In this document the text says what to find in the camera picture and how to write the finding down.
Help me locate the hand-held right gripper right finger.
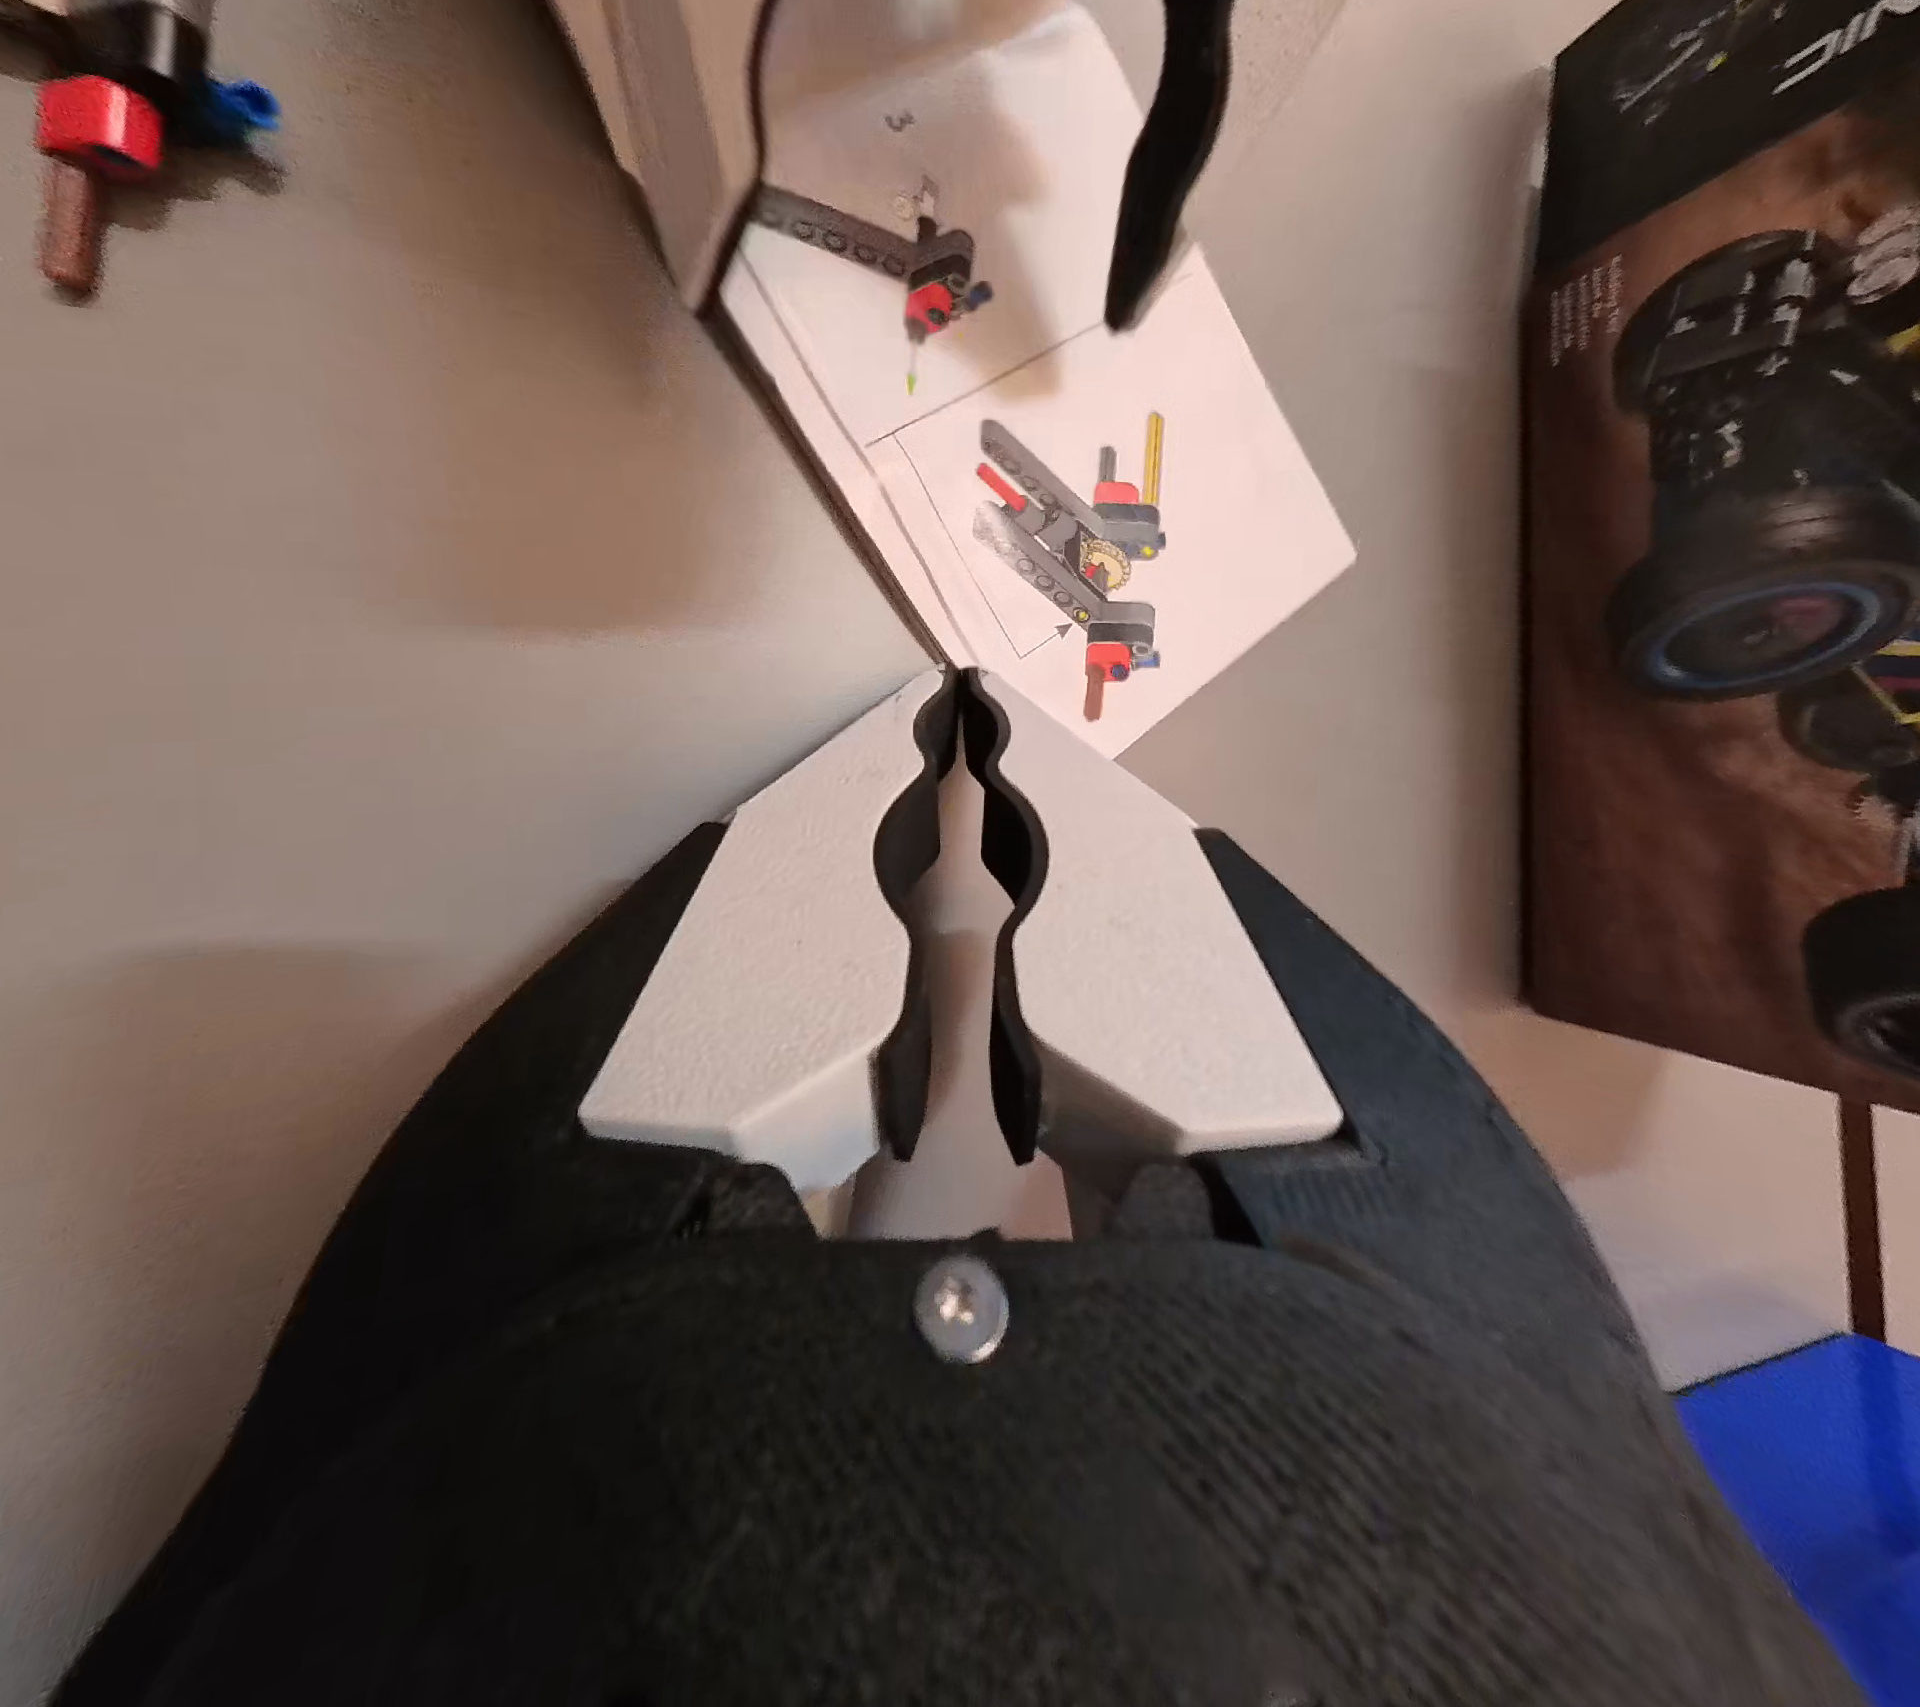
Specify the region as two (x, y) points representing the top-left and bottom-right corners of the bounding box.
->
(960, 669), (1343, 1212)

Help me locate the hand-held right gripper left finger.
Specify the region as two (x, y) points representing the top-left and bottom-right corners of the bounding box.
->
(576, 669), (966, 1204)

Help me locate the white lego instruction booklet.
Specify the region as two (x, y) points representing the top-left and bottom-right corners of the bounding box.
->
(715, 0), (1359, 763)

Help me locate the black red lego assembly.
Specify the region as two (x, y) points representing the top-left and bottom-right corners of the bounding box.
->
(0, 0), (287, 301)

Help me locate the dark lego set box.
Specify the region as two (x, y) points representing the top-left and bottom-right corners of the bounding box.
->
(1522, 0), (1920, 1114)

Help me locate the blue plastic bin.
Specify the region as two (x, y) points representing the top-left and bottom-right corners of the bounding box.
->
(1671, 1330), (1920, 1707)

